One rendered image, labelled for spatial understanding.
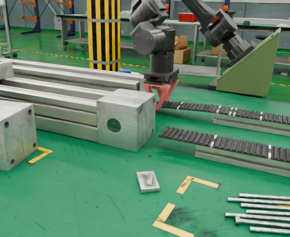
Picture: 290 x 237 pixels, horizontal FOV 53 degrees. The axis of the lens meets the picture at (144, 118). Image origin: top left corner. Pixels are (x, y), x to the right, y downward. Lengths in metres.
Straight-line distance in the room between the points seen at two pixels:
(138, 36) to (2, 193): 0.41
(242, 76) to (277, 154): 0.50
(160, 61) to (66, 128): 0.28
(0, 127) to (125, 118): 0.22
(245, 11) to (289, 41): 1.35
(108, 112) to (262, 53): 0.59
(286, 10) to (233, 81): 7.18
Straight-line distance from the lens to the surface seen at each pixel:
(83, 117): 0.61
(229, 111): 0.75
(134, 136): 0.57
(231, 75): 1.03
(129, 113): 0.55
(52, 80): 0.89
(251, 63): 1.01
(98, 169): 0.53
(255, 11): 8.24
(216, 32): 1.13
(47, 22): 11.61
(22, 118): 0.56
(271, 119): 0.74
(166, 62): 0.73
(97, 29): 4.02
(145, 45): 0.66
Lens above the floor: 1.05
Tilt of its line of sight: 22 degrees down
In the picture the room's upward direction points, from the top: 2 degrees clockwise
